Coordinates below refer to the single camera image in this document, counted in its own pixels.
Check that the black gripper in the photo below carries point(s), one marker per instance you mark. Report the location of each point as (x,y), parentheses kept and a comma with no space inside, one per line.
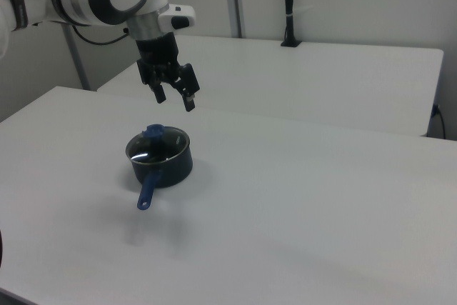
(159,56)

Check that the glass lid with blue knob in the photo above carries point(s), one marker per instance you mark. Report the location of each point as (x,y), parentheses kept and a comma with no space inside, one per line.
(153,144)

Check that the dark blue saucepan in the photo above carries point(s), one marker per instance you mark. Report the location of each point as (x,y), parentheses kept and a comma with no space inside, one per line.
(162,167)

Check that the grey metal frame post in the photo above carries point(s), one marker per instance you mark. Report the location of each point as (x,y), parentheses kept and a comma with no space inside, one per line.
(76,56)

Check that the black camera pole with clamp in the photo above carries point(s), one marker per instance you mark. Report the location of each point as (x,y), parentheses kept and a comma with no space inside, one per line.
(290,5)

